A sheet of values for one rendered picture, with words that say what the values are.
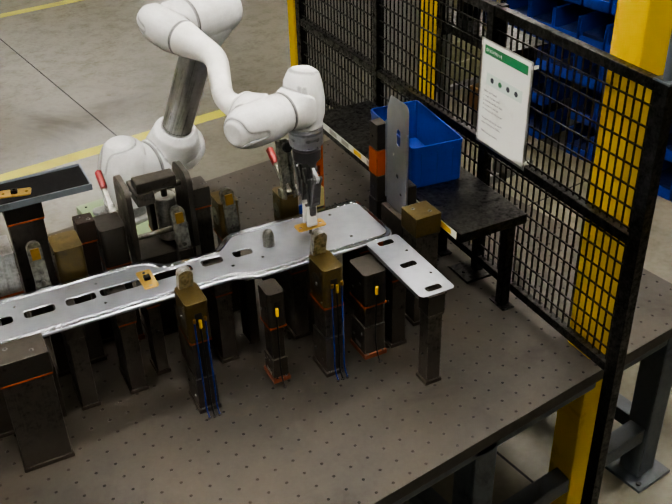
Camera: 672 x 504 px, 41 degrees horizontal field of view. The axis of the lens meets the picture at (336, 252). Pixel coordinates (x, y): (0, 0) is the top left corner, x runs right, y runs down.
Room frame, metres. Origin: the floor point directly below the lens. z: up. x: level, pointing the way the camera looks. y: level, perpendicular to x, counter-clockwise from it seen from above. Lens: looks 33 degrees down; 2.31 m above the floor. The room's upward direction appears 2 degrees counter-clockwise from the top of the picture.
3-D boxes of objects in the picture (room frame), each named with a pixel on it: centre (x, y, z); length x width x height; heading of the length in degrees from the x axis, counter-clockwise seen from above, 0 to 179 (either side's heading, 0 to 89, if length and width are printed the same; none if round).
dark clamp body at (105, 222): (2.08, 0.61, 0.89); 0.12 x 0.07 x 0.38; 26
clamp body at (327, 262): (1.89, 0.02, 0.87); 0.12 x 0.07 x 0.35; 26
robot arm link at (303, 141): (2.11, 0.07, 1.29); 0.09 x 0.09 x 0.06
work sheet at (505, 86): (2.26, -0.47, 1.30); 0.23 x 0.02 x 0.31; 26
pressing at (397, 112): (2.22, -0.17, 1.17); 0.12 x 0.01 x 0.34; 26
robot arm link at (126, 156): (2.67, 0.69, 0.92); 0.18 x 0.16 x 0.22; 136
